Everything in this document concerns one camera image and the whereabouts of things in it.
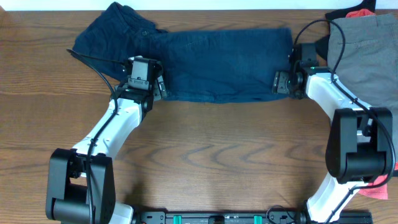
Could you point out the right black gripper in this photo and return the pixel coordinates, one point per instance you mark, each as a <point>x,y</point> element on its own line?
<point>279,84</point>

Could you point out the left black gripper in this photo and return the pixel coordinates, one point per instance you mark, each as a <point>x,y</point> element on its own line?
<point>160,86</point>

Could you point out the navy blue shorts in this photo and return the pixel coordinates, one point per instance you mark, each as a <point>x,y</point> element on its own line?
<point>220,66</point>

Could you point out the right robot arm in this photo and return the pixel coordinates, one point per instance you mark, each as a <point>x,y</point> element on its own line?
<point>359,147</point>

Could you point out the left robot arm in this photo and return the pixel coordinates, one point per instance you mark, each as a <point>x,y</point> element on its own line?
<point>80,187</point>

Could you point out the folded dark navy shorts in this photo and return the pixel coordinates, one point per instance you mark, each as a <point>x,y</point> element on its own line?
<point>117,34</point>

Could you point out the grey shorts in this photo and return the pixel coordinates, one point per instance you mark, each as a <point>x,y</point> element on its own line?
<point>368,67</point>

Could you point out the red garment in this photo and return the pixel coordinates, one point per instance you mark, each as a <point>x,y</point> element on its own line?
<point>380,193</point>

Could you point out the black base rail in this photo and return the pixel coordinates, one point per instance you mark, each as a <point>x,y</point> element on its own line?
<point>274,215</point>

